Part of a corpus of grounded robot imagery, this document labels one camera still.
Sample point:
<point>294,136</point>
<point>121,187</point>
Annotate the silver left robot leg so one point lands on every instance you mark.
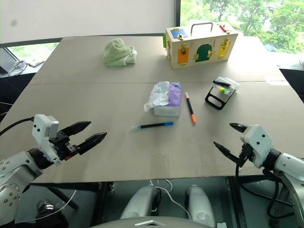
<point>140,202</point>

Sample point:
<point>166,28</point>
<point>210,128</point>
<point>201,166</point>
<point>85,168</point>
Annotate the green towel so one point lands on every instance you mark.
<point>117,53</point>

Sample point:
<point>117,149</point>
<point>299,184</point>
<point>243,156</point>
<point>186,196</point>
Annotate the silver robot torso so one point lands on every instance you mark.
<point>152,222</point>

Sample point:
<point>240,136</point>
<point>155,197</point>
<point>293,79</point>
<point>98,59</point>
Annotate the black pen with blue cap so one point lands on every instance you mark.
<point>154,125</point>

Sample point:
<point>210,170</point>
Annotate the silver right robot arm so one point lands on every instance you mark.
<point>291,168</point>

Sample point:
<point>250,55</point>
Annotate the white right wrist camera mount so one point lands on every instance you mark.
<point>259,142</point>

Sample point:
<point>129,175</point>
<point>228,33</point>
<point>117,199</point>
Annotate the purple tissue pack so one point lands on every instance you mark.
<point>174,97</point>

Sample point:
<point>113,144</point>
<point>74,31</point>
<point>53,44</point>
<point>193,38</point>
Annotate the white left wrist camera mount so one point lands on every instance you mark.
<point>40,133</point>

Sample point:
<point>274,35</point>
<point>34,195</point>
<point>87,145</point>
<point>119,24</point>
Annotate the black pen with orange cap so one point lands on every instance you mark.
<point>190,107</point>

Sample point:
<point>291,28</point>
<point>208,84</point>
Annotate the dark rounded object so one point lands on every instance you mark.
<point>51,213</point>

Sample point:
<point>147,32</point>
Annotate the yellow and green highlighter markers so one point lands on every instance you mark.
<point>225,90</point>

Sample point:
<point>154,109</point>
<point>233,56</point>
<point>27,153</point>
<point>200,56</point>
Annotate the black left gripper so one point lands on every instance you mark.
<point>63,145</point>

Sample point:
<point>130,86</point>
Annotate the silver right robot leg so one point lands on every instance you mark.
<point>199,204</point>

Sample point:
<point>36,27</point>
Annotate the black window post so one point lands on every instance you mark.
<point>177,16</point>

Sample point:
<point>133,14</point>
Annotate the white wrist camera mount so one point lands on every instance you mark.
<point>40,133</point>
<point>259,142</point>

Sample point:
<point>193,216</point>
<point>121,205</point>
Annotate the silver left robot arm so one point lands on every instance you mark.
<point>16,166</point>

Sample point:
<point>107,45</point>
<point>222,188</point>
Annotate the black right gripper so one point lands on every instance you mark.
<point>248,153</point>

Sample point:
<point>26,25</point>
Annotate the black table frame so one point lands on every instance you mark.
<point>99,199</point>

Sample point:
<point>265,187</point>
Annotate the black stand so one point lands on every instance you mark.
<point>215,98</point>

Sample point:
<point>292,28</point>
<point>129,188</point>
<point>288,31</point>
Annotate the silver robot leg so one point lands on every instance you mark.
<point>199,204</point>
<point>140,202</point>

